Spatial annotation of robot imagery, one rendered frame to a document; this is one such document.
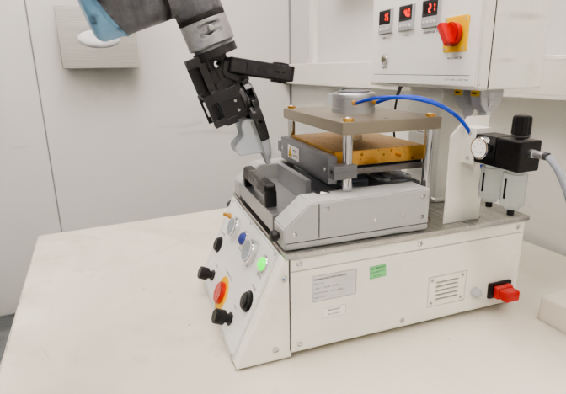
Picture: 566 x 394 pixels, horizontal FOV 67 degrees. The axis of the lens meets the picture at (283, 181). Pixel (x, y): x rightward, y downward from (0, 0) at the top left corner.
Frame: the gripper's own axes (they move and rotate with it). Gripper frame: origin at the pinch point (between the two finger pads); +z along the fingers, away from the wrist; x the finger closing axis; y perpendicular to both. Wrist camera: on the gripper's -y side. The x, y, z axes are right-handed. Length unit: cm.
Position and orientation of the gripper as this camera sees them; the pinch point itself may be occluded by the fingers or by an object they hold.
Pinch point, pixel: (269, 155)
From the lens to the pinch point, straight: 75.2
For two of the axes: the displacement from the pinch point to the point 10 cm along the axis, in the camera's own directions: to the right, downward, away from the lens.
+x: 3.3, 2.4, -9.1
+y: -8.8, 4.2, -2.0
